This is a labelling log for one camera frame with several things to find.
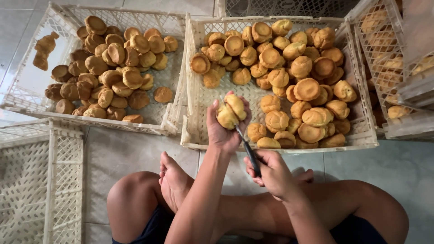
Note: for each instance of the person's left hand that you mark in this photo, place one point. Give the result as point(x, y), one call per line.
point(222, 137)

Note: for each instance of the person's right hand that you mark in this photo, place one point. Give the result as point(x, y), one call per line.
point(276, 174)

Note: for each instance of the person's right fingers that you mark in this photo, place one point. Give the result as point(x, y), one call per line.
point(252, 169)

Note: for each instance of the golden cream puff being cut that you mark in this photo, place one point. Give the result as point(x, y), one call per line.
point(230, 111)

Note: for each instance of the person's left foot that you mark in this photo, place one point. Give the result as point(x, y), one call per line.
point(304, 177)

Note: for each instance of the person's foot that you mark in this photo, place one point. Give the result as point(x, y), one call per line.
point(174, 183)
point(304, 177)

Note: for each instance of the person's right foot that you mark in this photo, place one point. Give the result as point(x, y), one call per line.
point(174, 183)

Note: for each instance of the white lattice plastic crate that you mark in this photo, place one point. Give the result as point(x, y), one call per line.
point(34, 183)
point(220, 91)
point(288, 7)
point(383, 84)
point(168, 73)
point(418, 30)

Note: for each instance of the heap of golden whole puffs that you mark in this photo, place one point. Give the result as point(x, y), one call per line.
point(298, 84)

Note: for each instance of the person's right leg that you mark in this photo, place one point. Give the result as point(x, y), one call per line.
point(356, 206)

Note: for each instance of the person's leg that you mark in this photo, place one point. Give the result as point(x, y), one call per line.
point(356, 206)
point(132, 203)

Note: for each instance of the dark blue shorts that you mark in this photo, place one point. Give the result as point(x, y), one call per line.
point(356, 232)

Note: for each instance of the person's left leg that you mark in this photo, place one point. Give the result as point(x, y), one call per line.
point(132, 203)

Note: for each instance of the pile of browned cut puffs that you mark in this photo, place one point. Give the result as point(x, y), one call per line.
point(112, 74)

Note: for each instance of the batch of pale puffs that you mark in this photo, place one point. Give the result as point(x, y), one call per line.
point(381, 40)

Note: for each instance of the small cluster of brown pastries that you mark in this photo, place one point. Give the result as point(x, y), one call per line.
point(44, 47)

